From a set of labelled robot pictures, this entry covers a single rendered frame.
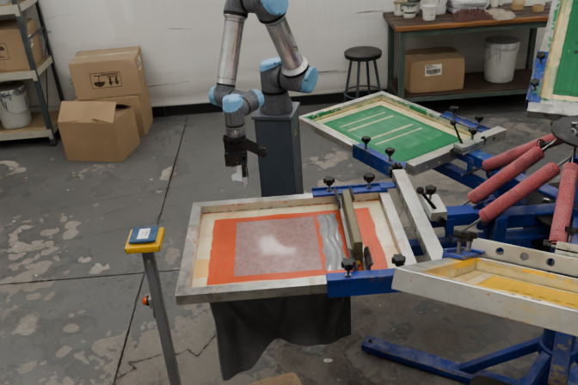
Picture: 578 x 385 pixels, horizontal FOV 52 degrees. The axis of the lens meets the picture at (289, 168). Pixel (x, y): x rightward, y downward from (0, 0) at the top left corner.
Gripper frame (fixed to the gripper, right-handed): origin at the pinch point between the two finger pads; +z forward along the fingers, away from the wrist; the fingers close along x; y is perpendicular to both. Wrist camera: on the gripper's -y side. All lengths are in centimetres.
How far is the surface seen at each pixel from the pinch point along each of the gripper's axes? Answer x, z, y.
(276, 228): 16.3, 12.5, -10.6
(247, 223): 11.8, 12.5, 0.7
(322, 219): 13.0, 12.2, -28.5
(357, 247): 44, 4, -38
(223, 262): 35.9, 12.5, 8.2
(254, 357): 48, 45, 0
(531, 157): 21, -12, -103
